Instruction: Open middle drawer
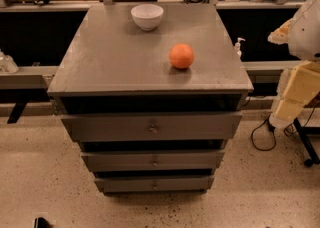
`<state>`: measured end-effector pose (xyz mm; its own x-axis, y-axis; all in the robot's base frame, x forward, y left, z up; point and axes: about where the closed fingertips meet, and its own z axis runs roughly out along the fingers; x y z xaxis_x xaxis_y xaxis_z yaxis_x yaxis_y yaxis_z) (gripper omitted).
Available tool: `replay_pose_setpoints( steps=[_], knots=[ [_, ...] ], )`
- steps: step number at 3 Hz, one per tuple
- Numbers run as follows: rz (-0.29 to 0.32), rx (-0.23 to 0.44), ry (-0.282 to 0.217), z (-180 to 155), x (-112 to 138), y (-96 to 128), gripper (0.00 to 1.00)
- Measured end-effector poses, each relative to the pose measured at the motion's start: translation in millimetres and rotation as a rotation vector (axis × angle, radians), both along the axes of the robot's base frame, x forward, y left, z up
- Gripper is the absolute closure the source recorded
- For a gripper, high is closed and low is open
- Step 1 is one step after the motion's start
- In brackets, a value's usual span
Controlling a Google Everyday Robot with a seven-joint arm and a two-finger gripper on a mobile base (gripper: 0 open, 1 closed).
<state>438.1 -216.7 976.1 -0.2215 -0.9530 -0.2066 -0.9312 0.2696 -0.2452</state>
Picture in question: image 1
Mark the grey drawer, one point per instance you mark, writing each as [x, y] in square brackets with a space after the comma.
[152, 160]
[152, 126]
[154, 184]

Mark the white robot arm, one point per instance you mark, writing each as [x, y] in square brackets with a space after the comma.
[301, 33]

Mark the grey top drawer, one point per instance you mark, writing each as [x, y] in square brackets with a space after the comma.
[152, 126]

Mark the grey bottom drawer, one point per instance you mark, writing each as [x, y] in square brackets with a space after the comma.
[154, 184]

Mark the grey drawer cabinet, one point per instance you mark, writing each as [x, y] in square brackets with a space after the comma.
[113, 67]

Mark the black stand leg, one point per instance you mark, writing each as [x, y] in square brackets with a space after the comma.
[304, 133]

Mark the white pump bottle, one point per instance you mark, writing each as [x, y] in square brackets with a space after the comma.
[237, 46]

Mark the orange fruit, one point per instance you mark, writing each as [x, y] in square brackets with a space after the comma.
[181, 56]

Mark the white ceramic bowl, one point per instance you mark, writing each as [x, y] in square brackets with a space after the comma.
[147, 16]

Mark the small black floor object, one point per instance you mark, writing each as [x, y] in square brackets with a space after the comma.
[41, 223]

